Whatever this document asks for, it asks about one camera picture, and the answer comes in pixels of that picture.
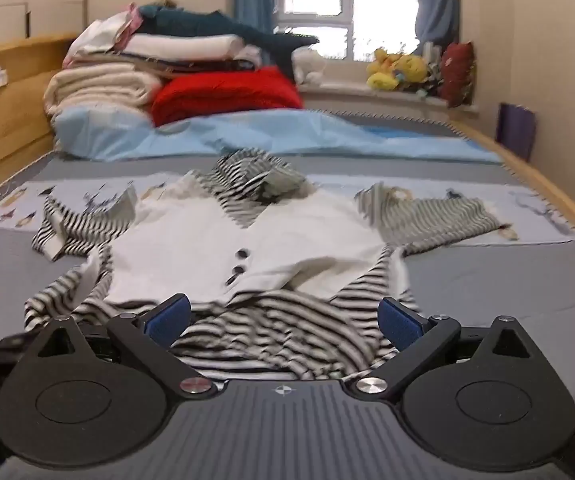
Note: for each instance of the yellow plush toy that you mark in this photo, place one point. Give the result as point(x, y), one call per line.
point(397, 70)

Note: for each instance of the black white striped hoodie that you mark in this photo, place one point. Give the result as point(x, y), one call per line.
point(192, 240)

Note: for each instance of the white plush toy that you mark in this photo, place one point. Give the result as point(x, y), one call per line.
point(308, 66)

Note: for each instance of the cream folded blanket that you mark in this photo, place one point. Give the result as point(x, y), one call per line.
point(97, 85)

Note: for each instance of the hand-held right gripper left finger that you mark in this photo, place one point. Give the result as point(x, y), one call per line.
point(170, 319)

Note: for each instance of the pink white cloth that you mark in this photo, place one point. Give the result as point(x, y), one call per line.
point(97, 40)

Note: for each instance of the red knitted blanket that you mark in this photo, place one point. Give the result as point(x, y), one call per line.
point(222, 92)

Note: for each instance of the light blue duvet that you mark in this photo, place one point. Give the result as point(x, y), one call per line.
point(267, 132)

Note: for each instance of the red cushion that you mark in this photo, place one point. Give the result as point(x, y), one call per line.
point(457, 75)

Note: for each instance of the teal shark plush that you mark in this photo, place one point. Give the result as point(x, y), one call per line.
point(202, 22)

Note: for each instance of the purple box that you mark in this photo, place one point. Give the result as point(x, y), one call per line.
point(516, 127)

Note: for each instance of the white folded blanket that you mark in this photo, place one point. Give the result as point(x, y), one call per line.
point(182, 47)

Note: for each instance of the window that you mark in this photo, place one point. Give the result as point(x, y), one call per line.
point(347, 5)

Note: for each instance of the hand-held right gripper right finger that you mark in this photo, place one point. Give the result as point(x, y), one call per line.
point(397, 325)

